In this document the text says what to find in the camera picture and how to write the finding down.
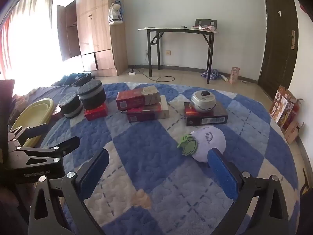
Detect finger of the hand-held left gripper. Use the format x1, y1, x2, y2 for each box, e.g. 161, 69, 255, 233
10, 136, 81, 168
7, 123, 53, 144

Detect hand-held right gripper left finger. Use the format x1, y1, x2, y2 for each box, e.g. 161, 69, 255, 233
29, 148, 110, 235

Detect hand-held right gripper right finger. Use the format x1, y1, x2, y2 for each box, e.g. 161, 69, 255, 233
207, 147, 290, 235

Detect yellow plastic basin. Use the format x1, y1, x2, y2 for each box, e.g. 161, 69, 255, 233
9, 98, 55, 147

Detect white plush radish toy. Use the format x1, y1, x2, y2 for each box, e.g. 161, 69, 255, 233
177, 125, 226, 162

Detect black round sponge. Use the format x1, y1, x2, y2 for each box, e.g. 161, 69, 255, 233
77, 80, 106, 110
58, 92, 84, 119

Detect small red cigarette pack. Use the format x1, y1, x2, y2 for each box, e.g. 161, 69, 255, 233
84, 103, 108, 121

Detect black rectangular box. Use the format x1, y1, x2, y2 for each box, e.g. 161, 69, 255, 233
184, 101, 228, 127

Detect red silver cigarette carton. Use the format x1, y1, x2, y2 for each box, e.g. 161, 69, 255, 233
116, 86, 161, 111
127, 95, 170, 123

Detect silver round tin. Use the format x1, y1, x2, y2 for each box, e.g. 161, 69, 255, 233
191, 90, 217, 113

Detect dark blue bed sheet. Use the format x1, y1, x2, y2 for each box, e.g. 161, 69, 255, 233
12, 84, 84, 128

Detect blue white checkered blanket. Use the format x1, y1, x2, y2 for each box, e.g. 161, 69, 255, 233
37, 82, 300, 235

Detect dark open suitcase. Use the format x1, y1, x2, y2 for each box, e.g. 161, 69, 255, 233
60, 72, 94, 87

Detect brown cardboard box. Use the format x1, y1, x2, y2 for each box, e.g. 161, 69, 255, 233
284, 121, 304, 145

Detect printed cardboard box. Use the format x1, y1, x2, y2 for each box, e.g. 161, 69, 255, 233
269, 86, 297, 128

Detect red striped curtain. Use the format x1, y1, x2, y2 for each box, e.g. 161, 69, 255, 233
0, 0, 58, 79

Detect brown carton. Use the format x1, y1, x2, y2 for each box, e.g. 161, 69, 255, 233
230, 67, 240, 84

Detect blue checkered cloth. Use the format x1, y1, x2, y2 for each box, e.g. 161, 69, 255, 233
201, 69, 224, 81

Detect wooden wardrobe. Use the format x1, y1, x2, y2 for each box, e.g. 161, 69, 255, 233
57, 0, 128, 76

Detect white plastic bag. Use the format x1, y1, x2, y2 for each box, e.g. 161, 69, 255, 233
108, 1, 123, 25

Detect dark wooden door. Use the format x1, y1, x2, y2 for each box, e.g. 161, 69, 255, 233
258, 0, 299, 101

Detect pink item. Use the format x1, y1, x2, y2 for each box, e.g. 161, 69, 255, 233
192, 25, 217, 32

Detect black folding table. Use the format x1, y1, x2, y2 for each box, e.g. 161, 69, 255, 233
137, 27, 219, 85

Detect black chair back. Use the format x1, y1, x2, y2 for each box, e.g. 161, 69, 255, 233
195, 19, 218, 30

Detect black cable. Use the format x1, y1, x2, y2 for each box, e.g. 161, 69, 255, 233
132, 67, 175, 82

